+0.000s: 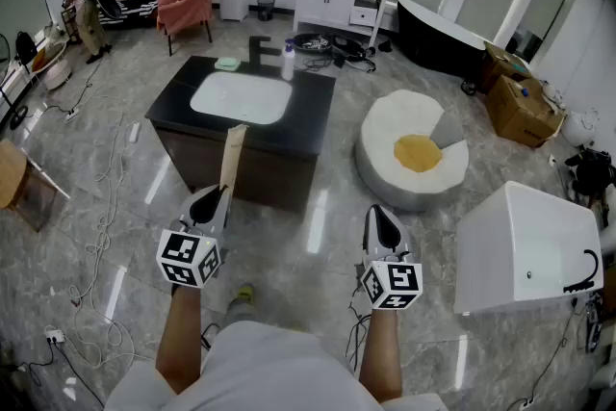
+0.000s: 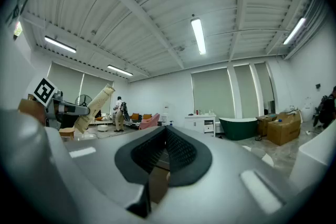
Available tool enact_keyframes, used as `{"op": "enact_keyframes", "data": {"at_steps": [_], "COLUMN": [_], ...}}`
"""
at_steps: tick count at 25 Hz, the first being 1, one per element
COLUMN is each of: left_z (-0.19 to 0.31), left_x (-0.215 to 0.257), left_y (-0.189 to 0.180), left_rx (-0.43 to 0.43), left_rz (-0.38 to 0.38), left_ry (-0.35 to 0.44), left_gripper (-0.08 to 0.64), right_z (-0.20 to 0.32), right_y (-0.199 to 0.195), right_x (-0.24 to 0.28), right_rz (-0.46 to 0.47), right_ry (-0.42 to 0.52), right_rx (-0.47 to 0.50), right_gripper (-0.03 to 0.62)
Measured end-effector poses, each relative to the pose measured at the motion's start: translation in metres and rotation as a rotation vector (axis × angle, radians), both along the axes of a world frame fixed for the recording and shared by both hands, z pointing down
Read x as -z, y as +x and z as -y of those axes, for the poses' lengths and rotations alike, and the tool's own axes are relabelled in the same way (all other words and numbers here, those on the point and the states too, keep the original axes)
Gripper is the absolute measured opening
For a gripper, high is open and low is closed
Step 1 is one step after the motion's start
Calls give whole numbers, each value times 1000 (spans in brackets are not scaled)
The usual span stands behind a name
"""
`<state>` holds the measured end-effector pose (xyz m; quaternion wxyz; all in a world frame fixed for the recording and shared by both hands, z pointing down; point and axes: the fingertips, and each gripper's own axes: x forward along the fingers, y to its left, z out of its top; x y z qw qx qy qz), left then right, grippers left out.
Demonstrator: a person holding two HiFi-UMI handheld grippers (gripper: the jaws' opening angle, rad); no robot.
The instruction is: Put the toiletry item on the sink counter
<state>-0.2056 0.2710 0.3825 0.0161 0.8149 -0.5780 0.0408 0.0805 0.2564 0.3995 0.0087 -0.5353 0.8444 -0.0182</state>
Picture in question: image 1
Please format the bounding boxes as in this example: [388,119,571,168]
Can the black floor cables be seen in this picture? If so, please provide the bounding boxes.
[302,45,379,73]

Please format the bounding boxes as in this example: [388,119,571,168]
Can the black camera equipment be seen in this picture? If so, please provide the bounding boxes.
[565,147,616,208]

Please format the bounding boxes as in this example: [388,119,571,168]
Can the pink armchair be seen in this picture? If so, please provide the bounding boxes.
[156,0,218,58]

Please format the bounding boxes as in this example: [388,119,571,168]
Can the person's white shirt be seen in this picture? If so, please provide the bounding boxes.
[103,320,449,411]

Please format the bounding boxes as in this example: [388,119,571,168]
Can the white box appliance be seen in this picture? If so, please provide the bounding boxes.
[453,180,605,317]

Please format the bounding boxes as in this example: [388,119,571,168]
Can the spray bottle with blue top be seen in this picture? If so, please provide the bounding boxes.
[281,39,296,82]

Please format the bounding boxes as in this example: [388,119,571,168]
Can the white bathroom cabinet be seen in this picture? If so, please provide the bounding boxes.
[292,0,394,48]

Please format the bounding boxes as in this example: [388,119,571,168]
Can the small cardboard box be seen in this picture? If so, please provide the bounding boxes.
[478,41,533,95]

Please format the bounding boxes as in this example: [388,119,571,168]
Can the round white side table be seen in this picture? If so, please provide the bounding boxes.
[31,40,73,90]

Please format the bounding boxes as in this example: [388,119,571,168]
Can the black tub faucet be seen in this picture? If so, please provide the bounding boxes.
[562,248,601,295]

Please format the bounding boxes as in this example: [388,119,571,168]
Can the large cardboard box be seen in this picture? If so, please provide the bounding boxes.
[485,74,565,149]

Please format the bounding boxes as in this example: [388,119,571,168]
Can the white egg-shaped floor cushion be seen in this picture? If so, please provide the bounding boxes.
[354,90,471,213]

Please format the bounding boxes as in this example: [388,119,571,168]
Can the person's right forearm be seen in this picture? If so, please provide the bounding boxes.
[358,307,403,403]

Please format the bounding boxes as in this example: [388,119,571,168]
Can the open black case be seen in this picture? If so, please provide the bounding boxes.
[292,32,365,62]

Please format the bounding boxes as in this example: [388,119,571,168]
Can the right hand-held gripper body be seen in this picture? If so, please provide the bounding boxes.
[355,248,424,312]

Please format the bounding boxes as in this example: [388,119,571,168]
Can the black bathtub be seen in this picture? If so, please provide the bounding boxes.
[397,0,488,81]

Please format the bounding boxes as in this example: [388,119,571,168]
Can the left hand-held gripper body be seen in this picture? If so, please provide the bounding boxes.
[155,218,226,290]

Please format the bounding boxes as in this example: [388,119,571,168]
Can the white sink basin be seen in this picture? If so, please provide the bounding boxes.
[190,70,294,125]

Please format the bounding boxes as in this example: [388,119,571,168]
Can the dark vanity cabinet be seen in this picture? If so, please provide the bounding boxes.
[144,56,337,214]

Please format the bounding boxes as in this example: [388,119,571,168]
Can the long white cable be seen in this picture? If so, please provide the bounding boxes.
[66,110,155,362]

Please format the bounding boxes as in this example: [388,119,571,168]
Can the wooden stool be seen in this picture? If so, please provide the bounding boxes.
[0,138,71,233]

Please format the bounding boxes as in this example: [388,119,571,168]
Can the person's shoe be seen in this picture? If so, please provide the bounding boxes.
[225,282,256,323]

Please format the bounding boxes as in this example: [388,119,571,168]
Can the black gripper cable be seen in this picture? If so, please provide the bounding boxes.
[344,288,372,376]

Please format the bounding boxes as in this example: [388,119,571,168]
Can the black backpack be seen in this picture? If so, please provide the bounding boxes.
[13,31,39,66]

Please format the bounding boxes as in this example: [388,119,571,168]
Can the person's left forearm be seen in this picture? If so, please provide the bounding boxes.
[154,286,203,396]

